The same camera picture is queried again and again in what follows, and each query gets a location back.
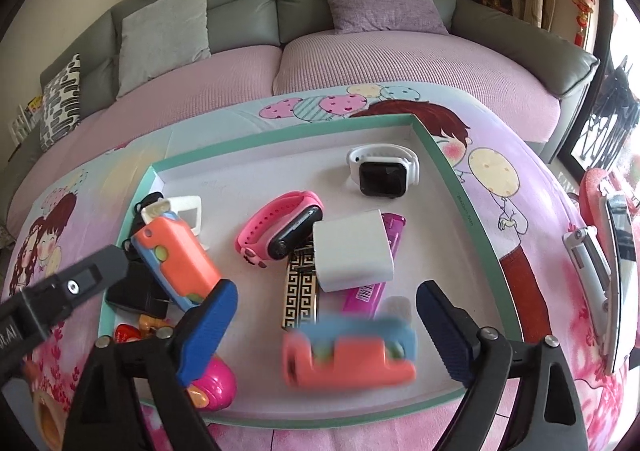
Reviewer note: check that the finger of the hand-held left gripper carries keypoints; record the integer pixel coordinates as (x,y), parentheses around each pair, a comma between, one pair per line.
(60,296)

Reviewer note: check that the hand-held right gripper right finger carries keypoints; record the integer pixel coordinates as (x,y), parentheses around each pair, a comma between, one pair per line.
(445,331)

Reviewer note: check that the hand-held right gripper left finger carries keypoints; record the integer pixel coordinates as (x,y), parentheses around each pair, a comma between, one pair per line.
(210,326)

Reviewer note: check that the round pink toy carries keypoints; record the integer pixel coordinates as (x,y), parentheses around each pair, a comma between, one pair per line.
(217,383)

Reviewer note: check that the black charger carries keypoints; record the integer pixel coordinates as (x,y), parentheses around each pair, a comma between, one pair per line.
(135,291)

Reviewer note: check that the orange toy with green dots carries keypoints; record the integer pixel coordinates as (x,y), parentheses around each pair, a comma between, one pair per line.
(175,256)

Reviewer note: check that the pink lighter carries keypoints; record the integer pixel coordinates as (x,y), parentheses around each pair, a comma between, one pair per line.
(367,298)

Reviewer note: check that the gold patterned lipstick box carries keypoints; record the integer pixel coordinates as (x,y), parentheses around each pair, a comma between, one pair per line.
(300,296)

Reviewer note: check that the notched orange blue toy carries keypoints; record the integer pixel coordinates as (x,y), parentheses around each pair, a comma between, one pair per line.
(350,361)

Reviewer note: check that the pink fitness band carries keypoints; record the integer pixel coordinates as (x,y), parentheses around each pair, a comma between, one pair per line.
(265,221)

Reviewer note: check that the cream hair claw clip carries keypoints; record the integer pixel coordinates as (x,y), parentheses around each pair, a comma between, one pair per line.
(192,203)

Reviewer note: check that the white charger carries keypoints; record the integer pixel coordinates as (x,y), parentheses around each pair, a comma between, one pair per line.
(350,251)

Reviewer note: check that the teal cardboard box lid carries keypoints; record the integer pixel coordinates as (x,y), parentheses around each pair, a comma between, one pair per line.
(280,166)

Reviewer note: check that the printed blanket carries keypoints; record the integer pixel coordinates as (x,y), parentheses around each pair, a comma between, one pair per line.
(540,231)

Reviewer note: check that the white magazine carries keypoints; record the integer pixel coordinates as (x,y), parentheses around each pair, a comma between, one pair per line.
(20,126)

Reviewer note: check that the black white patterned cushion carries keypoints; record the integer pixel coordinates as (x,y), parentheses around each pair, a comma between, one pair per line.
(60,106)

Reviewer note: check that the yellow magazine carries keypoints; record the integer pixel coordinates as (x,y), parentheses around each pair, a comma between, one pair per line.
(35,104)

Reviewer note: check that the purple sofa cover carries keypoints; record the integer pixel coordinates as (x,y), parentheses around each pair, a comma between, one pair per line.
(375,61)

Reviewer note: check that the black drying rack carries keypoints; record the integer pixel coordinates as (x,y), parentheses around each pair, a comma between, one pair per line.
(615,96)

